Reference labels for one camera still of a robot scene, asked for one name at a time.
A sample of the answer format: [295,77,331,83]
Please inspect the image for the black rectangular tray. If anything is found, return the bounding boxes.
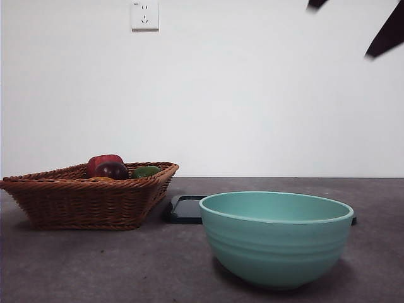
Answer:
[161,194,357,225]

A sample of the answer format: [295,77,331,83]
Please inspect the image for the red bell pepper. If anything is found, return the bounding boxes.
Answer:
[86,154,124,177]

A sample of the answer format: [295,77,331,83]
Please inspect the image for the white wall power socket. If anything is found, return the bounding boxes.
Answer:
[131,1,160,32]

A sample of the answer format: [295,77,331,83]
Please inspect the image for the teal ribbed bowl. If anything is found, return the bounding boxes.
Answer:
[198,191,354,291]

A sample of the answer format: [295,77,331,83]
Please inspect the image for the dark purple round fruit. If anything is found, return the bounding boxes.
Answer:
[94,161,129,181]

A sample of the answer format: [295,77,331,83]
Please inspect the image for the brown wicker basket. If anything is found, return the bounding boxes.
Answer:
[0,162,180,231]

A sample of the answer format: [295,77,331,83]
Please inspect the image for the green fruit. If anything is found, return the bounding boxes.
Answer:
[131,165,162,179]

